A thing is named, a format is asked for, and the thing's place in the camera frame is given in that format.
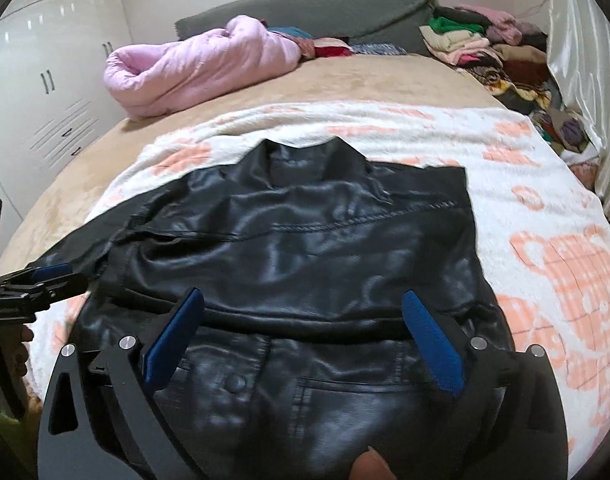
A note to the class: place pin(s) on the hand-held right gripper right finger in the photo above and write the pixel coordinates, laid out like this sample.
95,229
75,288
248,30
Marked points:
432,345

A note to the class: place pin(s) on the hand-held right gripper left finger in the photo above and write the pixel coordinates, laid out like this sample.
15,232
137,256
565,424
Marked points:
172,340

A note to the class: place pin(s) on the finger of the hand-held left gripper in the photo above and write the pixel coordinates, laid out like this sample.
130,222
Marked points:
30,300
50,270

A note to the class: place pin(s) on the black leather jacket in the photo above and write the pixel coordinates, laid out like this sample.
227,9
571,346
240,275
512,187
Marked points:
305,240

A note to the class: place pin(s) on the pile of folded clothes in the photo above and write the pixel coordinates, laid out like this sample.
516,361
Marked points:
490,50

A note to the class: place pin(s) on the person's left hand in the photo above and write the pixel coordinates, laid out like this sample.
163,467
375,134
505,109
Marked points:
25,355

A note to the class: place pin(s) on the person's right hand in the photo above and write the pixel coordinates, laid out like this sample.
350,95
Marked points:
372,466

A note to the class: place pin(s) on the white wardrobe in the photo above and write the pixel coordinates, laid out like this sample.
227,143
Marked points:
40,85

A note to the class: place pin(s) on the white orange patterned blanket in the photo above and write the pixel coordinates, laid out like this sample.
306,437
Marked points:
550,240

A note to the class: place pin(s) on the pink quilt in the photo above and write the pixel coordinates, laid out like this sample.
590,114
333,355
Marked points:
195,65

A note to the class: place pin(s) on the beige bed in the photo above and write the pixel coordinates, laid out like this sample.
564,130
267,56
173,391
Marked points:
385,77

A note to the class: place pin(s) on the grey patterned cloth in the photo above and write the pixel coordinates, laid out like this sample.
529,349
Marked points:
380,49

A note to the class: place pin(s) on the red cloth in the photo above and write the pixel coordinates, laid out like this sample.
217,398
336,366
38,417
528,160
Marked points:
332,52

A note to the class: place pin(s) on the teal cloth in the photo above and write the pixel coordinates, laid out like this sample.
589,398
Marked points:
292,34

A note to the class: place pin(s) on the white satin curtain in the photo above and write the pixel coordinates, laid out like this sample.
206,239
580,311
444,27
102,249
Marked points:
580,50

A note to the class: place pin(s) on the grey headboard cushion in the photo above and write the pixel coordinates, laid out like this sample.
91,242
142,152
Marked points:
335,10

